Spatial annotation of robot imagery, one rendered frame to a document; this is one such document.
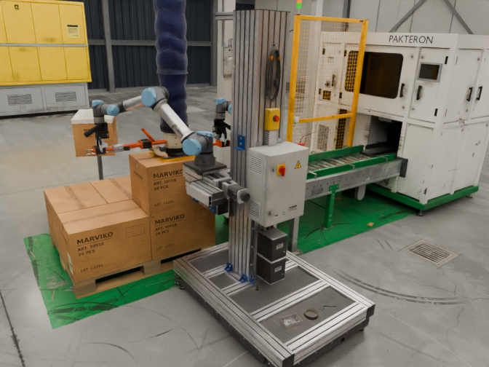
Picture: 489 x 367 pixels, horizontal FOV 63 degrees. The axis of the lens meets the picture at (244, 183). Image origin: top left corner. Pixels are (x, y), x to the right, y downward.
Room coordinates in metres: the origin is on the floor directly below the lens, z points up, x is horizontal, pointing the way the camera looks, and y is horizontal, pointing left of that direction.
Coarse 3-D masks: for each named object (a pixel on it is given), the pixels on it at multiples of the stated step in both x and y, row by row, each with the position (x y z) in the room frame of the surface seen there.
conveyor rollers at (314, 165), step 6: (342, 156) 4.65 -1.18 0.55; (348, 156) 4.67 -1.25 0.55; (354, 156) 4.70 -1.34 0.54; (360, 156) 4.73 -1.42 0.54; (366, 156) 4.69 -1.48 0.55; (312, 162) 4.39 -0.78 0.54; (318, 162) 4.35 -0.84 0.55; (324, 162) 4.37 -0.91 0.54; (330, 162) 4.40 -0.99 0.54; (336, 162) 4.45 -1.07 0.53; (342, 162) 4.39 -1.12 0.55; (348, 162) 4.42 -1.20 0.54; (312, 168) 4.14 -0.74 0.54; (318, 168) 4.18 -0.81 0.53
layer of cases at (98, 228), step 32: (64, 192) 3.23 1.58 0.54; (96, 192) 3.26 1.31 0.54; (128, 192) 3.28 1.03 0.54; (64, 224) 2.62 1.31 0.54; (96, 224) 2.64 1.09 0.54; (128, 224) 2.72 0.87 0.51; (160, 224) 2.86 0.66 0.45; (192, 224) 3.03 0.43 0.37; (64, 256) 2.74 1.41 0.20; (96, 256) 2.57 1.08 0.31; (128, 256) 2.71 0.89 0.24; (160, 256) 2.86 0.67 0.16
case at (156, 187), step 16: (144, 160) 2.98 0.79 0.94; (192, 160) 3.03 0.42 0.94; (144, 176) 2.86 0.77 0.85; (160, 176) 2.87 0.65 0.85; (176, 176) 2.95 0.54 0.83; (144, 192) 2.87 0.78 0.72; (160, 192) 2.87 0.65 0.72; (176, 192) 2.95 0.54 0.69; (144, 208) 2.90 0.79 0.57; (160, 208) 2.87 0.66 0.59; (176, 208) 2.94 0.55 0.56
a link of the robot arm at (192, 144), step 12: (144, 96) 2.58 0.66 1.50; (156, 96) 2.58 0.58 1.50; (156, 108) 2.57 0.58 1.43; (168, 108) 2.57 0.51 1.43; (168, 120) 2.54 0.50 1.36; (180, 120) 2.56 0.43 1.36; (180, 132) 2.51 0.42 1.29; (192, 132) 2.52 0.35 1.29; (192, 144) 2.45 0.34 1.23; (204, 144) 2.53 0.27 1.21
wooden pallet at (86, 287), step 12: (180, 252) 2.96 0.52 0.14; (144, 264) 2.78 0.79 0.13; (156, 264) 2.84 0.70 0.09; (168, 264) 2.95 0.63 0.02; (120, 276) 2.76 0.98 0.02; (132, 276) 2.76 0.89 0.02; (144, 276) 2.77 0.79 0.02; (84, 288) 2.51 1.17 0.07; (96, 288) 2.58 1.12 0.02; (108, 288) 2.61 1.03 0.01
